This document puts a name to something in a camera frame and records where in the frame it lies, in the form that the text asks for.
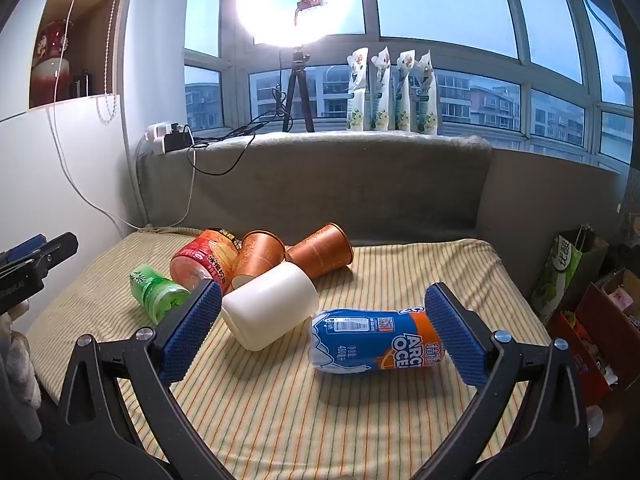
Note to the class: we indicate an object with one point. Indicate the blue orange drink carton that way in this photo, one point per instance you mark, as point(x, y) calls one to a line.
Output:
point(370, 340)

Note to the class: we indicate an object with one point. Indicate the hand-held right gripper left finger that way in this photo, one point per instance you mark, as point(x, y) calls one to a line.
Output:
point(192, 327)

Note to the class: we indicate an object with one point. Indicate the green plastic bottle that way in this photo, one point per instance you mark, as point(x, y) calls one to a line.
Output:
point(157, 292)

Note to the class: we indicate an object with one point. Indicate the green paper bag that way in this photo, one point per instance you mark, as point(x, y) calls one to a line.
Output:
point(562, 270)

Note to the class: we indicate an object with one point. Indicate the white power strip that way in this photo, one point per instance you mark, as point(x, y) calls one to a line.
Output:
point(155, 140)

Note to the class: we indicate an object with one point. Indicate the window frame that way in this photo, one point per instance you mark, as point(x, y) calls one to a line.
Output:
point(370, 37)

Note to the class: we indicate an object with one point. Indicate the orange patterned paper cup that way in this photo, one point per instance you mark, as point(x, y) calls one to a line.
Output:
point(320, 252)
point(260, 257)

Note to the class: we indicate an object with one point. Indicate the red cardboard box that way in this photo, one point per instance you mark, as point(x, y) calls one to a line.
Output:
point(595, 325)

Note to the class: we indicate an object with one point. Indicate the white green standing pouch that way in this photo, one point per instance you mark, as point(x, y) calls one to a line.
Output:
point(357, 95)
point(427, 100)
point(380, 95)
point(405, 97)

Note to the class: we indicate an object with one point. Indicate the black power adapter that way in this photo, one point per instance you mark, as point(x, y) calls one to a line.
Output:
point(179, 139)

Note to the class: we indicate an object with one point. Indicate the white plastic cup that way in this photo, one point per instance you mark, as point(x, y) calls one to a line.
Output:
point(272, 305)

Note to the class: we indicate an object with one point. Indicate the red white vase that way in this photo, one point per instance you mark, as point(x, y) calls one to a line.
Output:
point(47, 60)

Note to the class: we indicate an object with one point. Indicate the red labelled cup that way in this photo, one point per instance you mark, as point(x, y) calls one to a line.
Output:
point(200, 260)

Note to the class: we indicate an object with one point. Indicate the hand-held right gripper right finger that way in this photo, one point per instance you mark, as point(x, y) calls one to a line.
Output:
point(455, 335)

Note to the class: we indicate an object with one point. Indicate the wooden shelf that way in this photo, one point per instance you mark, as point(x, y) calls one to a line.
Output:
point(95, 25)

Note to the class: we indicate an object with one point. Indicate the striped yellow mattress cover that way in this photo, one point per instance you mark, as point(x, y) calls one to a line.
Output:
point(300, 410)

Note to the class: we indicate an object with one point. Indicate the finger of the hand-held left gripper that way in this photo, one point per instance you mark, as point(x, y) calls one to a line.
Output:
point(57, 250)
point(25, 246)

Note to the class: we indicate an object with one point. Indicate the black tripod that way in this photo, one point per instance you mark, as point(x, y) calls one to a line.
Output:
point(298, 85)

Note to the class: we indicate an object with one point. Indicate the phone clip holder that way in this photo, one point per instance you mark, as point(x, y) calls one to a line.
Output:
point(310, 4)

